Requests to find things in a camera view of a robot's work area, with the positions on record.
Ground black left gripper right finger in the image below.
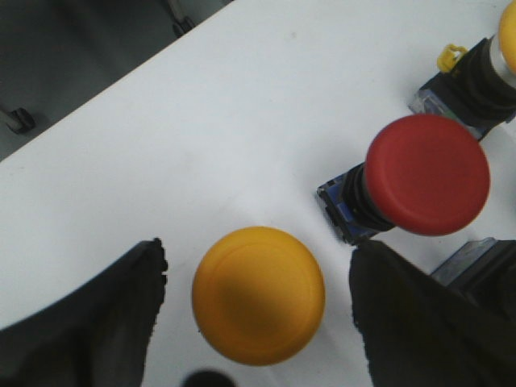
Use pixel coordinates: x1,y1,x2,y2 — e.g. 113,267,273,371
348,241,515,386

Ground red mushroom push button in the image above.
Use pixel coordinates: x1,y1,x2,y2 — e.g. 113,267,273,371
317,114,490,245

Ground black chair base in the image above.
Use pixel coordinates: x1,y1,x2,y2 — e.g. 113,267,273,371
1,1,227,134

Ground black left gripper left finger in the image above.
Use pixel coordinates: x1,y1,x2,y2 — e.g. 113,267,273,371
1,239,168,386

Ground yellow mushroom push button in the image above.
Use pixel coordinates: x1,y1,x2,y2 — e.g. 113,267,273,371
409,1,515,140
191,227,326,366

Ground black switch block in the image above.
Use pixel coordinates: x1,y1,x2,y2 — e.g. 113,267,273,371
431,237,515,315

